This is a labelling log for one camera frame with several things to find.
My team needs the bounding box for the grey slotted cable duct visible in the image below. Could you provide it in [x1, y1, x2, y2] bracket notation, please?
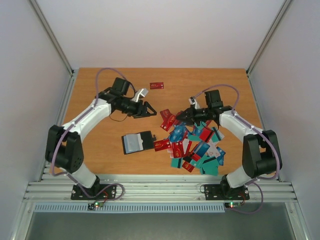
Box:
[34, 202, 225, 214]

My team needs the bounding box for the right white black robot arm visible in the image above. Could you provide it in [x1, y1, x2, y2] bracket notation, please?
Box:
[176, 88, 283, 199]

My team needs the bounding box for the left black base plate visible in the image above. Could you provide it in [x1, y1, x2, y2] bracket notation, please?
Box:
[70, 184, 117, 201]

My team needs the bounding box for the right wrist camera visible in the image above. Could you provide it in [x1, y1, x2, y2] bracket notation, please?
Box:
[188, 96, 201, 110]

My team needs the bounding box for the red black stripe card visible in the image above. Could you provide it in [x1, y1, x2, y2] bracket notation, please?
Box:
[198, 127, 215, 143]

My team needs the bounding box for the teal card upper pile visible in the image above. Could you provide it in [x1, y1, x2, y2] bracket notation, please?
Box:
[192, 125, 207, 137]

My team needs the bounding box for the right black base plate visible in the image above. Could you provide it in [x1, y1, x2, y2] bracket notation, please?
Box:
[204, 184, 250, 201]

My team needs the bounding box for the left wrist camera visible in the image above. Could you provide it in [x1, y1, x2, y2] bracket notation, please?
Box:
[132, 88, 149, 103]

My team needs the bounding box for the black leather card holder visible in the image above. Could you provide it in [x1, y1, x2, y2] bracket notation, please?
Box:
[121, 131, 157, 155]

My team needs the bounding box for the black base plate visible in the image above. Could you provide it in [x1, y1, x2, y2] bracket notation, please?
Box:
[70, 184, 117, 201]
[204, 184, 250, 201]

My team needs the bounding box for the teal card bottom left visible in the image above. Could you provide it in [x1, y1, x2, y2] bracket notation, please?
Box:
[171, 158, 183, 169]

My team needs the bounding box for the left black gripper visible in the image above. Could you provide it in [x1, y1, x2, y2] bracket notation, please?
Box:
[119, 97, 157, 118]

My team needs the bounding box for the teal card bottom right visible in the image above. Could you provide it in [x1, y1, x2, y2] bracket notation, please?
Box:
[200, 161, 220, 176]

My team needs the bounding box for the blue striped card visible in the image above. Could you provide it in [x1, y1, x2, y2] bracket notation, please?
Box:
[191, 141, 210, 160]

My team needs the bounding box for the white card centre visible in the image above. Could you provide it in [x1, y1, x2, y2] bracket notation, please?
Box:
[182, 138, 192, 155]

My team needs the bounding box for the lone red card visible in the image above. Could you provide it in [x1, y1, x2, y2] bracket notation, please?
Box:
[149, 82, 164, 90]

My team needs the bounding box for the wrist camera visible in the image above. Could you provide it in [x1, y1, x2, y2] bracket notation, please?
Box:
[132, 88, 149, 103]
[188, 96, 201, 110]

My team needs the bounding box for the red card bottom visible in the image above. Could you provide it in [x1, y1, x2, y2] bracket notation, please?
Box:
[182, 161, 195, 173]

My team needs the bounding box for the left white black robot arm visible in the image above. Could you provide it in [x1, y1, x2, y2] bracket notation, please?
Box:
[45, 77, 157, 199]

